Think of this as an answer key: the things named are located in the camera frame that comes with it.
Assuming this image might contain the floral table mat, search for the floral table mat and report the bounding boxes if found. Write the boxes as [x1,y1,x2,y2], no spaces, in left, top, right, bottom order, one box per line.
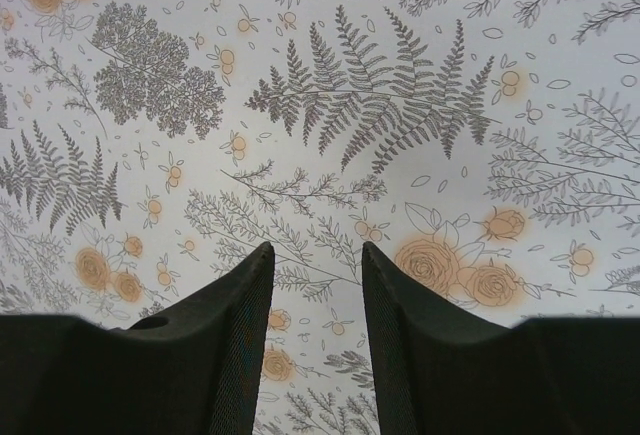
[1,0,639,434]

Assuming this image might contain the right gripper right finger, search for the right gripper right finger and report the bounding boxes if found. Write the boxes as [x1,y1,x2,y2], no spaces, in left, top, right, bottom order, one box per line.
[362,243,639,434]

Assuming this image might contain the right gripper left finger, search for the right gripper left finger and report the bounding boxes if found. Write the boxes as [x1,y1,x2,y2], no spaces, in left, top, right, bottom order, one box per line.
[1,243,275,434]

